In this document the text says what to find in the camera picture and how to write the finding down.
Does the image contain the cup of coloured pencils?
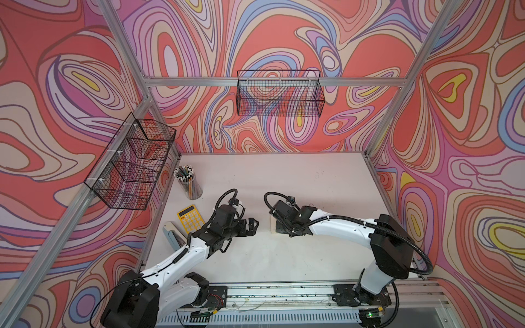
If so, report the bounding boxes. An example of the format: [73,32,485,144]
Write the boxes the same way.
[174,165,202,200]

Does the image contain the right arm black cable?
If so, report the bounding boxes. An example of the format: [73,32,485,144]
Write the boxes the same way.
[263,191,434,328]

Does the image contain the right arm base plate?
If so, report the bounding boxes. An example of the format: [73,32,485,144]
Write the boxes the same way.
[332,284,392,307]

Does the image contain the back wire basket black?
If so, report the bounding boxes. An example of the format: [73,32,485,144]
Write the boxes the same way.
[236,68,325,118]

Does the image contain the yellow calculator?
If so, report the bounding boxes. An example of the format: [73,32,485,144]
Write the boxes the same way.
[177,205,205,234]

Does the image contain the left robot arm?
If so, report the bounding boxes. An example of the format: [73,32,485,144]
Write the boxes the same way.
[100,203,259,327]

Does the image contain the cream lotus box far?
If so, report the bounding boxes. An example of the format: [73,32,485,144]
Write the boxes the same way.
[269,216,277,234]

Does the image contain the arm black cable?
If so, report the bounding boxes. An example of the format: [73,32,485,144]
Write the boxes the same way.
[89,188,247,328]
[263,191,434,328]

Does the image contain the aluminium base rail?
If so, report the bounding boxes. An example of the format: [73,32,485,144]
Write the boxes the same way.
[155,280,459,327]

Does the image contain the wire basket black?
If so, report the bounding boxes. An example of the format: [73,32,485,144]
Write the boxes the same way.
[84,113,176,210]
[236,68,325,118]

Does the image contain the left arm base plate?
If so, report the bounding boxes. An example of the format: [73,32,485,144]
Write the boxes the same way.
[180,285,228,311]

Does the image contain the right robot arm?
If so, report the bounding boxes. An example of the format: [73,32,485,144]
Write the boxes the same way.
[269,201,414,306]

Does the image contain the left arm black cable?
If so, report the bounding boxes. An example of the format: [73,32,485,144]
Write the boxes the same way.
[89,188,247,328]

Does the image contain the left wire basket black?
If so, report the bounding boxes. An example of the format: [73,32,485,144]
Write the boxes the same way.
[84,113,176,210]

